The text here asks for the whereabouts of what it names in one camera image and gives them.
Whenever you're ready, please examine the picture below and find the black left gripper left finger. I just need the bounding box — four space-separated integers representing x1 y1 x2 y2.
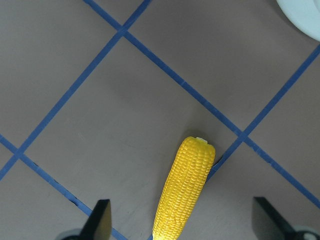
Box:
57 199 112 240

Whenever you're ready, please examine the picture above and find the yellow corn cob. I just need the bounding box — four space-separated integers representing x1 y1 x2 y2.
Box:
152 136 216 240

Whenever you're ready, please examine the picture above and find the pale green electric pot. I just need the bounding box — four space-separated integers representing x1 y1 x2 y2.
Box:
276 0 320 42

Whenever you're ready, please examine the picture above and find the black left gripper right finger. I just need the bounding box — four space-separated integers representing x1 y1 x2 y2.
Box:
251 196 320 240

